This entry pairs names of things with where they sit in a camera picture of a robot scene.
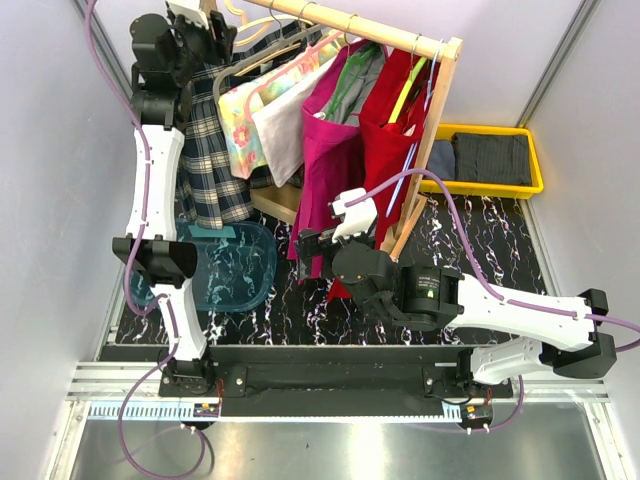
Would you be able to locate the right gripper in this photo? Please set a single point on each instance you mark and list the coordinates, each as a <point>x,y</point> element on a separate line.
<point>313,243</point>

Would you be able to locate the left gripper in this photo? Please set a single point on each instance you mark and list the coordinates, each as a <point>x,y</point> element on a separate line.
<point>218,45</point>

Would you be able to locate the navy plaid skirt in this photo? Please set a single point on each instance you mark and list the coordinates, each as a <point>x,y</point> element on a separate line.
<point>211,197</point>

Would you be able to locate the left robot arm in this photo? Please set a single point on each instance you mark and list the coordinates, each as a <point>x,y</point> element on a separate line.
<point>159,108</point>

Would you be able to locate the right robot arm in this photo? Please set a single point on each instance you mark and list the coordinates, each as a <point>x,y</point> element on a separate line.
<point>554,334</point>

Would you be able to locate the grey hanger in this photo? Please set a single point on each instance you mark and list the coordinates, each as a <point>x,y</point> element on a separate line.
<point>284,45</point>

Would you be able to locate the magenta skirt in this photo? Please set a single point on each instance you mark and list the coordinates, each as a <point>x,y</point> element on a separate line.
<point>333,155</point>

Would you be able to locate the pink hanger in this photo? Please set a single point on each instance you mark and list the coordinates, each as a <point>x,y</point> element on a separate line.
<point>300,68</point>

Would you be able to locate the red skirt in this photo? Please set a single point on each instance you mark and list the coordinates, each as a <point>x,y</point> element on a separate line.
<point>364,96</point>

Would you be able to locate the green hanger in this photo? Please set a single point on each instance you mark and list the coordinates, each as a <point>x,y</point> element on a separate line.
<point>350,75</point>

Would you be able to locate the yellow-green hanger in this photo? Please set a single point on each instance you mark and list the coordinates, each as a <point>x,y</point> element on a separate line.
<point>405,90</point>

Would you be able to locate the teal transparent basin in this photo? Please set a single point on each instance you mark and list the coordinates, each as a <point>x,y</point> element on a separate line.
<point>231,269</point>

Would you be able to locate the floral pastel garment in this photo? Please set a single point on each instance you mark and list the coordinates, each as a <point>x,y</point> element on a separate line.
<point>242,140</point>

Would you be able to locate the white garment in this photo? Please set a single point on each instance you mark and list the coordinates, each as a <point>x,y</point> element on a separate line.
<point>279,126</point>

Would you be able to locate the grey garment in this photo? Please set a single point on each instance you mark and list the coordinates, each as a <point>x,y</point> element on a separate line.
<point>357,90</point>

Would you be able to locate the blue-grey folded cloth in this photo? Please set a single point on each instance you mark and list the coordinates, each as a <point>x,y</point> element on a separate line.
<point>442,160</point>

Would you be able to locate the yellow plastic bin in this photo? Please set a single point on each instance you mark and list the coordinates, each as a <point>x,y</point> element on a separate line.
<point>446,131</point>

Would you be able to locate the dark striped folded cloth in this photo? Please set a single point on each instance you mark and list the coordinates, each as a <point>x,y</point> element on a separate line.
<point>492,159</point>

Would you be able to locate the wooden clothes rack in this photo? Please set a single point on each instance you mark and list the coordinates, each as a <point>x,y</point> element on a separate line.
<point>446,54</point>

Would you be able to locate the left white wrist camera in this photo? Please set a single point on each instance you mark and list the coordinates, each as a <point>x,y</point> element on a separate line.
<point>191,10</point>

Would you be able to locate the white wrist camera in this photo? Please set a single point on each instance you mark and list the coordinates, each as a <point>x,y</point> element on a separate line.
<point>191,10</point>
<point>355,220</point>

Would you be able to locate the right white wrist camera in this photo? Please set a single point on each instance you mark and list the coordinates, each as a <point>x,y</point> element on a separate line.
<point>355,220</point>

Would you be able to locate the light blue wire hanger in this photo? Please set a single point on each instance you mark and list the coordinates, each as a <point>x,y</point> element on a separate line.
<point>412,119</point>

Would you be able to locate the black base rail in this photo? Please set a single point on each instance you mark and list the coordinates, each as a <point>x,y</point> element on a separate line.
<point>328,383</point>

